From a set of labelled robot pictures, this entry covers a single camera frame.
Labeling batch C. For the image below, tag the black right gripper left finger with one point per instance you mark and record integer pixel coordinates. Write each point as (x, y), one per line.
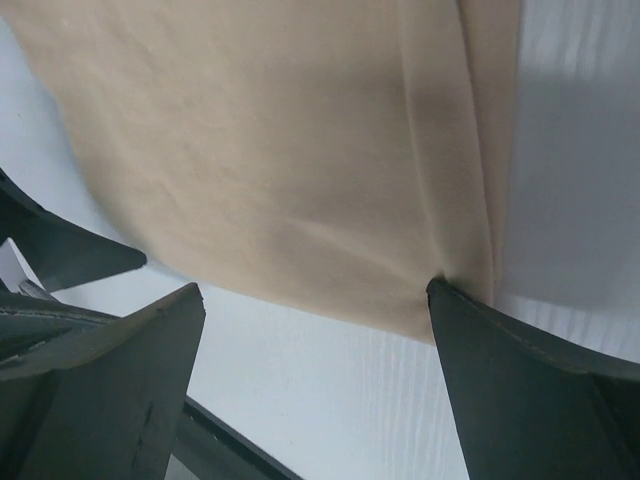
(103, 404)

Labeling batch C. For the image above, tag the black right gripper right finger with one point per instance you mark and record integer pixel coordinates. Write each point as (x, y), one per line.
(528, 404)

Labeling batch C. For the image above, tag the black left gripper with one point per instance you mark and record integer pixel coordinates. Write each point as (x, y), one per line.
(62, 255)

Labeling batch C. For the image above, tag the beige t shirt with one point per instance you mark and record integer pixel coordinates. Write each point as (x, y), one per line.
(328, 156)

